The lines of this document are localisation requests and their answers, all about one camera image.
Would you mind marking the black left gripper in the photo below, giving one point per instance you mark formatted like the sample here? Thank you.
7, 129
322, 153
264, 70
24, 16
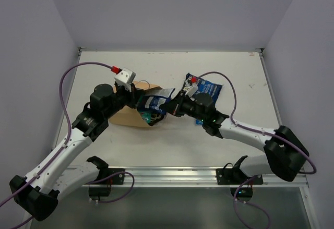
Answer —
133, 96

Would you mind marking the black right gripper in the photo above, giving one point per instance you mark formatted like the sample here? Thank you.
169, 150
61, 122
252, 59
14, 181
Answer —
175, 108

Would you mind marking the brown paper bag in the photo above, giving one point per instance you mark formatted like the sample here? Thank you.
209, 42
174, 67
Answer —
131, 117

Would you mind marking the teal Fox's mint candy bag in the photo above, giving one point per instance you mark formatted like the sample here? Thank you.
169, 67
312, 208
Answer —
146, 116

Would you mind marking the light blue snack bar wrapper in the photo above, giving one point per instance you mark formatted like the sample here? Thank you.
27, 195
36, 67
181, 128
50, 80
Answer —
199, 122

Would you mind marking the blue Kettle vinegar chips bag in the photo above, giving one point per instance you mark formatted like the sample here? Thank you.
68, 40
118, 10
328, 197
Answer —
207, 87

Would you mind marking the brown Kettle chips bag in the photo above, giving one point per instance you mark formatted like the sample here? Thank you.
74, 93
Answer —
156, 118

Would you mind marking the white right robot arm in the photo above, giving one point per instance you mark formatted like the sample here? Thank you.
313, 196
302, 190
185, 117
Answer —
283, 153

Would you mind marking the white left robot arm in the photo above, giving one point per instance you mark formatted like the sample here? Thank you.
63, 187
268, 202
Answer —
40, 190

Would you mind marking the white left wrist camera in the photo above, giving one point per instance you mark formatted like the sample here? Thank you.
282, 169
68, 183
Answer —
123, 78

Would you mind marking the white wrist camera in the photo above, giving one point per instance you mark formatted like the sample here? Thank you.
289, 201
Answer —
123, 78
190, 86

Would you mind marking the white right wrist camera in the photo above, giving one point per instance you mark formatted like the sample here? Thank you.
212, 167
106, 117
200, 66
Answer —
190, 86

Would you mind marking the aluminium table rail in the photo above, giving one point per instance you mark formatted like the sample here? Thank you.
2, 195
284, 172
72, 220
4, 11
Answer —
197, 177

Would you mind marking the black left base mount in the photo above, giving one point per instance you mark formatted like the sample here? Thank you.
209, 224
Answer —
103, 189

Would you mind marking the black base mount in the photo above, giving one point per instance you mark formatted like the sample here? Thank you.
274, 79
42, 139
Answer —
232, 180
103, 189

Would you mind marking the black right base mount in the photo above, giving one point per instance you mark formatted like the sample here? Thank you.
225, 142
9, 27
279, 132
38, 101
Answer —
232, 180

